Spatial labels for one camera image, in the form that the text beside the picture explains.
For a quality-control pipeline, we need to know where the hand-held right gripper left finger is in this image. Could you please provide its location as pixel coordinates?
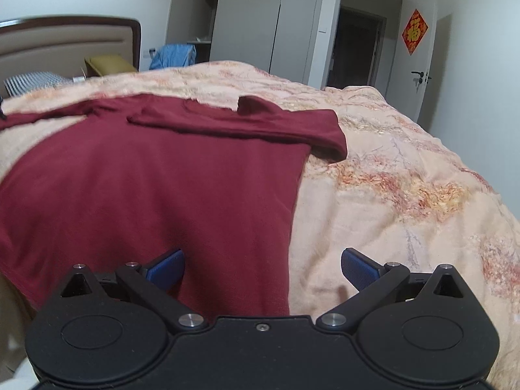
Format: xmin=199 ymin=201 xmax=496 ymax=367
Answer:
xmin=60 ymin=249 xmax=206 ymax=332

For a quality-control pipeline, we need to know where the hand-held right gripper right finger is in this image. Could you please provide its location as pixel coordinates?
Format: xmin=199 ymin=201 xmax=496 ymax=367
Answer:
xmin=316 ymin=247 xmax=462 ymax=331

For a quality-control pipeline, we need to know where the dark red sweater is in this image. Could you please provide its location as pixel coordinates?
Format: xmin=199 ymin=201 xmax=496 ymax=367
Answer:
xmin=0 ymin=93 xmax=348 ymax=318

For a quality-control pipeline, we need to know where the striped pillow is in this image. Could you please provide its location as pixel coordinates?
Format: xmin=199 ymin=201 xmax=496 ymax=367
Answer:
xmin=4 ymin=71 xmax=74 ymax=97

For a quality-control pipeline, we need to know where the floral peach blanket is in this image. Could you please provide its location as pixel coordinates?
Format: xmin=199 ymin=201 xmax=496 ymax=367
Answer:
xmin=0 ymin=60 xmax=520 ymax=390

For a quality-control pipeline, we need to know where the beige bed headboard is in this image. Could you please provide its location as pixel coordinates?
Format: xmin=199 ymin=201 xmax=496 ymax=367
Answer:
xmin=0 ymin=16 xmax=142 ymax=90

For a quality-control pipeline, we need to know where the olive green cushion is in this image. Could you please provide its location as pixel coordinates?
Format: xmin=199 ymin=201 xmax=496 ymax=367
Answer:
xmin=84 ymin=54 xmax=137 ymax=78

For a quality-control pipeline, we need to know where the blue clothing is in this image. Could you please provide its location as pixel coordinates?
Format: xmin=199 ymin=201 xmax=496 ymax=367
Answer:
xmin=149 ymin=43 xmax=197 ymax=71

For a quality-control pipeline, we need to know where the white room door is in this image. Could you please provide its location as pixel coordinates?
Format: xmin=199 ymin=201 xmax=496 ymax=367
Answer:
xmin=401 ymin=0 xmax=438 ymax=127

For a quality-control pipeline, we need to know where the open grey wardrobe door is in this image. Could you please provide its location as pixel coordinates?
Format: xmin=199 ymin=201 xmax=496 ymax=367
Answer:
xmin=166 ymin=0 xmax=196 ymax=47

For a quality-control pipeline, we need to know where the red door decoration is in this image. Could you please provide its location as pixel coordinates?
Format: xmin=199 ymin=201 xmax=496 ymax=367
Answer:
xmin=402 ymin=8 xmax=429 ymax=55

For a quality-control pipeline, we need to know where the grey wardrobe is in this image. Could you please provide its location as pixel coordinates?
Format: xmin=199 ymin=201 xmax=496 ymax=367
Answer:
xmin=166 ymin=0 xmax=328 ymax=86

